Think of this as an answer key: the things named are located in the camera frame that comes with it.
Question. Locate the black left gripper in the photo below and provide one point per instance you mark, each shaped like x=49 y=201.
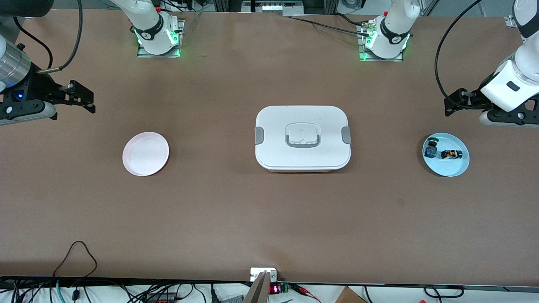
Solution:
x=477 y=96

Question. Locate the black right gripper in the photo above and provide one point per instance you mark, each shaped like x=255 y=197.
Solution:
x=39 y=87

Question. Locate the orange push-button switch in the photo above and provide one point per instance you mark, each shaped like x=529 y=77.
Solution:
x=452 y=154

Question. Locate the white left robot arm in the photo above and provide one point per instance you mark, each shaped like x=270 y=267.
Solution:
x=391 y=29

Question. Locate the light blue round plate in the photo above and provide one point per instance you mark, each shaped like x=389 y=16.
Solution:
x=450 y=166

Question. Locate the pink round plate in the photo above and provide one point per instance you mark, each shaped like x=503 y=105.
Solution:
x=145 y=153

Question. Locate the white lidded box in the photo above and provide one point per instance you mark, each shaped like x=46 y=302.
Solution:
x=303 y=155

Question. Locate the brown cardboard piece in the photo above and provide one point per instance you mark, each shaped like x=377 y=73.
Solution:
x=349 y=296

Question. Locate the red and black clip leads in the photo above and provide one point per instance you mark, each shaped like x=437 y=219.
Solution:
x=305 y=291

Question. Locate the small white device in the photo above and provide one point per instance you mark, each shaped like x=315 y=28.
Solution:
x=257 y=272

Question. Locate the red digit display board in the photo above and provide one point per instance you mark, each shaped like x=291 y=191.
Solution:
x=274 y=289

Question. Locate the grey metal bar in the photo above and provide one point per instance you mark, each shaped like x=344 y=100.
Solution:
x=257 y=292

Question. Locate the green push-button switch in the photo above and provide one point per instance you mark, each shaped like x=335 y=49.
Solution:
x=431 y=148

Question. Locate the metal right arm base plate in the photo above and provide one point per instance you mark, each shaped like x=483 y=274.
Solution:
x=143 y=55

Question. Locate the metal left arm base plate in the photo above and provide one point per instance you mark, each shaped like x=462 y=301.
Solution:
x=381 y=59

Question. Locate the aluminium frame with lights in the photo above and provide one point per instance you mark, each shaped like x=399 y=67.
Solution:
x=273 y=7

